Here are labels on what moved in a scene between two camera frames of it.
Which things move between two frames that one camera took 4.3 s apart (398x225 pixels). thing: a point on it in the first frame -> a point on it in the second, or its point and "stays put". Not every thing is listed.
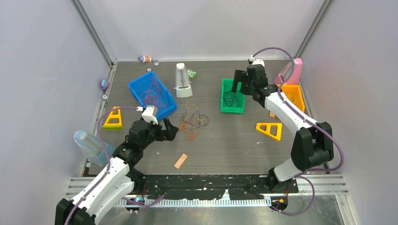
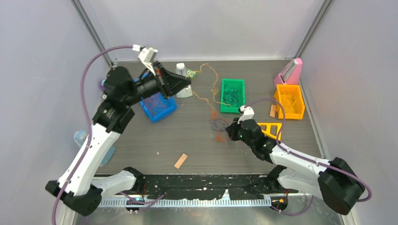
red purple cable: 151,96 stays put
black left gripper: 169,133 -> 169,83
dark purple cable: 230,99 stays put
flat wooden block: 180,161 stays put
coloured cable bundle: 192,120 -> 218,124
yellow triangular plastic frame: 272,129 stays put
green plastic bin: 231,102 stays put
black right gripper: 239,77 -> 232,131
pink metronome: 294,78 stays put
